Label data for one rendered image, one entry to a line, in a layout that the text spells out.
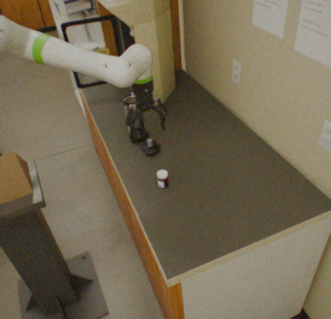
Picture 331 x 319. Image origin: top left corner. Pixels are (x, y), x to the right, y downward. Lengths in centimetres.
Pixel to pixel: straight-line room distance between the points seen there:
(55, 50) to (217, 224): 88
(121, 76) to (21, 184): 64
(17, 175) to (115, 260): 111
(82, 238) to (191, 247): 144
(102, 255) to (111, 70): 150
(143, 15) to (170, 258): 114
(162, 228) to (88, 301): 109
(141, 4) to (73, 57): 55
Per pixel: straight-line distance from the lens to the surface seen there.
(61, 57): 131
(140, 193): 138
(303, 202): 137
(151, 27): 175
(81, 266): 237
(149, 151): 153
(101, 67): 122
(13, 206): 152
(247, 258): 126
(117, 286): 224
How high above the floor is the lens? 191
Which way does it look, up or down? 39 degrees down
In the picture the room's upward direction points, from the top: 6 degrees counter-clockwise
